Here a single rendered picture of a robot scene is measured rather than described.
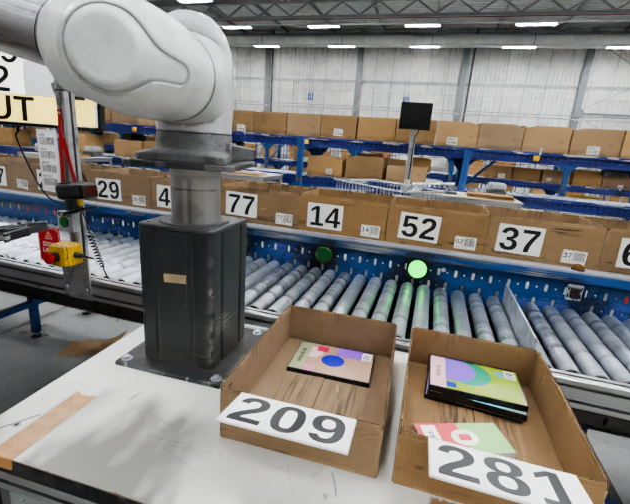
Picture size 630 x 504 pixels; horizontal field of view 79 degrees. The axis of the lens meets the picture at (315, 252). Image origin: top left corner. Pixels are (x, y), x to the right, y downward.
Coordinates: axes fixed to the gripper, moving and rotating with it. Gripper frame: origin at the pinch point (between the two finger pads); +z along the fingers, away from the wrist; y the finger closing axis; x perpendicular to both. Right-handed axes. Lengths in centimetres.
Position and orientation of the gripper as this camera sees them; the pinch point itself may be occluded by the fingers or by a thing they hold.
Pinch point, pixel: (35, 227)
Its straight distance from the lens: 147.8
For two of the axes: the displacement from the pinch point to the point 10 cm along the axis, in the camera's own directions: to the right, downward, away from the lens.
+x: -0.7, 9.6, 2.7
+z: 3.0, -2.4, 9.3
